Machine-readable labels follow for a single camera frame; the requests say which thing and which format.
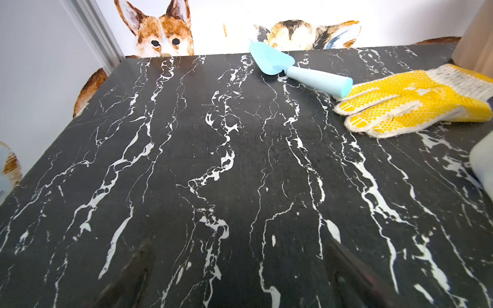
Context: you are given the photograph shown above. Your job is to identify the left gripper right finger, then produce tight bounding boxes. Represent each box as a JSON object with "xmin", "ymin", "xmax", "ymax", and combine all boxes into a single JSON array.
[{"xmin": 325, "ymin": 239, "xmax": 404, "ymax": 307}]

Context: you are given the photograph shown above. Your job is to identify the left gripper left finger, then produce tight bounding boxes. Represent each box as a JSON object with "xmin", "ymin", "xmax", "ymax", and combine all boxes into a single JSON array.
[{"xmin": 90, "ymin": 240, "xmax": 156, "ymax": 307}]

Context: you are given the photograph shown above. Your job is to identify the white rectangular tray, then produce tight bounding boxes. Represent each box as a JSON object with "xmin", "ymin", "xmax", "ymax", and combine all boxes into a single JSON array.
[{"xmin": 469, "ymin": 132, "xmax": 493, "ymax": 200}]

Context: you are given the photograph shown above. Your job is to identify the yellow work glove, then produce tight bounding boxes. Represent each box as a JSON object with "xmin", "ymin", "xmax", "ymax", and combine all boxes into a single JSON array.
[{"xmin": 333, "ymin": 64, "xmax": 492, "ymax": 139}]

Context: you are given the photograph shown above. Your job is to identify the teal small trowel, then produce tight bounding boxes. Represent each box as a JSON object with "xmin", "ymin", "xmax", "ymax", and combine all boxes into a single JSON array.
[{"xmin": 249, "ymin": 42, "xmax": 353, "ymax": 98}]

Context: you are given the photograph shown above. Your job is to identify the peach plant pot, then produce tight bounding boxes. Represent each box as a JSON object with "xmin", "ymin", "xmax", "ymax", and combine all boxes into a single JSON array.
[{"xmin": 451, "ymin": 0, "xmax": 493, "ymax": 78}]

